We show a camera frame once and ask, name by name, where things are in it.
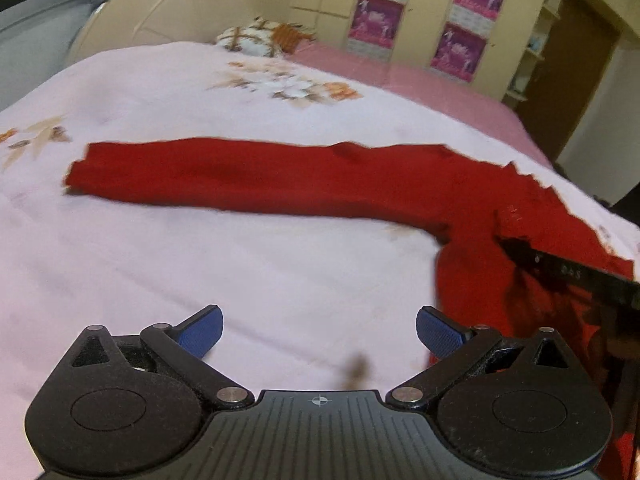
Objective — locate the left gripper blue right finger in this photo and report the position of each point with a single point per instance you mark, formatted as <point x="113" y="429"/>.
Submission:
<point x="446" y="339"/>

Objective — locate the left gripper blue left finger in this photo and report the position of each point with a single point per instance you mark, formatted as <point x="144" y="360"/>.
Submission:
<point x="195" y="336"/>

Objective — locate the red knit sweater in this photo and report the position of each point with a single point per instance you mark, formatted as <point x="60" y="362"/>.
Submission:
<point x="465" y="204"/>

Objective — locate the white floral quilt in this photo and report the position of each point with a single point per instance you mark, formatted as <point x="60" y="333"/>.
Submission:
<point x="309" y="303"/>

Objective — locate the corner shelf unit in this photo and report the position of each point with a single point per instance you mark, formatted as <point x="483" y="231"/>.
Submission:
<point x="534" y="53"/>

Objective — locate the pink bed sheet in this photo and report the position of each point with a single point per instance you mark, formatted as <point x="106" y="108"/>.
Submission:
<point x="450" y="98"/>

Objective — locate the brown wooden door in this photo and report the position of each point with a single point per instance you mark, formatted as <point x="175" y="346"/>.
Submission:
<point x="576" y="54"/>

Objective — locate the lower right purple poster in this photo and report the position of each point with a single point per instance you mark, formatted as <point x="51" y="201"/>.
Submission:
<point x="458" y="53"/>

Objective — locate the cream wardrobe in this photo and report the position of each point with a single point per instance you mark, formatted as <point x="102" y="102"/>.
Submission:
<point x="420" y="28"/>

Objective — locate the patterned white pillow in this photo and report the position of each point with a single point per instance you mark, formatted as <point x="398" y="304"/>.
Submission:
<point x="254" y="39"/>

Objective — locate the orange striped pillow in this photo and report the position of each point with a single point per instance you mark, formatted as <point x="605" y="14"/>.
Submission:
<point x="287" y="37"/>

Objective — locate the lower left purple poster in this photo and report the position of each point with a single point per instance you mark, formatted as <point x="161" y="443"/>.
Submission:
<point x="376" y="22"/>

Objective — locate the cream round headboard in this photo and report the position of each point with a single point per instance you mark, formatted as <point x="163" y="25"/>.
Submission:
<point x="118" y="24"/>

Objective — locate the grey curtain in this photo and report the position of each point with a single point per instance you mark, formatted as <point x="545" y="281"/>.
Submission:
<point x="35" y="49"/>

